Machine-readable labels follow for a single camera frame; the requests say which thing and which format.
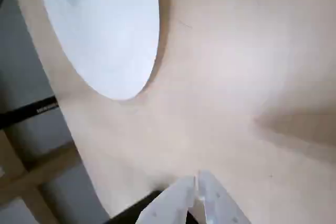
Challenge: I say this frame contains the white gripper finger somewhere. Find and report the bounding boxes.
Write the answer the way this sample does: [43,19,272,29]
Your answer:
[198,170,250,224]
[138,175,197,224]

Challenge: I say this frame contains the black tripod leg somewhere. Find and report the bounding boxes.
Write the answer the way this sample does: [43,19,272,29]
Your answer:
[0,97,59,128]

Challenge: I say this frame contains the white paper plate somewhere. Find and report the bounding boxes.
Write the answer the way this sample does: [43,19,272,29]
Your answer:
[39,0,161,101]

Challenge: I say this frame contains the wooden slat frame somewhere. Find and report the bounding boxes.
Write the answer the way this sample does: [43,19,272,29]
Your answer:
[0,129,87,224]

